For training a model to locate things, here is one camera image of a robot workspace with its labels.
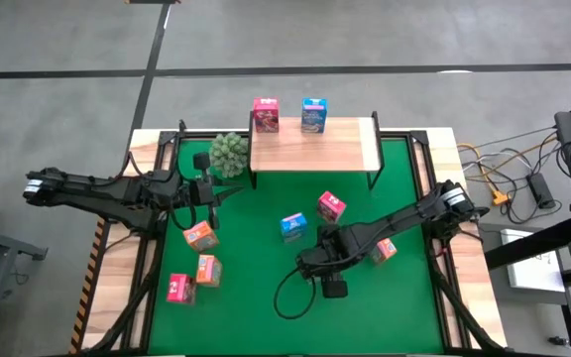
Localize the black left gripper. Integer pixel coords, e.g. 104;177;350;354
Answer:
181;152;245;230

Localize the blue Rice Krispies cereal box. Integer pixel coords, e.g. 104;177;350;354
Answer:
279;211;309;243
300;97;328;135

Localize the orange Mini Wheats cereal box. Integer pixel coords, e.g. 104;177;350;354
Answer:
181;219;220;253
369;237;399;266
194;254;224;289

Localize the red Froot Loops cereal box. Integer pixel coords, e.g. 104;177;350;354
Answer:
166;272;197;305
252;96;281;134
315;190;347;227

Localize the green potted plant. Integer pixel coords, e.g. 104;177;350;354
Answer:
207;132;251;179

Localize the green table mat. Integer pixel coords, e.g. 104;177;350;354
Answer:
147;138;445;356

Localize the black desk bar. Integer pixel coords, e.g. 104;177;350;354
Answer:
483;213;571;272

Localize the white board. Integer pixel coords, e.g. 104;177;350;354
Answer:
500;227;568;293

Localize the black power adapter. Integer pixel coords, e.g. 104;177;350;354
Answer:
526;172;557;210

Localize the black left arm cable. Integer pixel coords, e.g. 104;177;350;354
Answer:
168;195;198;233

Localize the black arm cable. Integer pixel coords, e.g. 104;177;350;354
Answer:
272;266;317;321
168;195;198;233

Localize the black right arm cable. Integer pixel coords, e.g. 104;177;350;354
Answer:
272;266;317;321

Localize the wooden shelf with black frame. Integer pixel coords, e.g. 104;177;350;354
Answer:
246;111;386;192

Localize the black table frame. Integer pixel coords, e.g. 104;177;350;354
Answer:
69;118;510;357

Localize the yellow cable with plug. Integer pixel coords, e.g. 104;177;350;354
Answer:
457;138;559;207

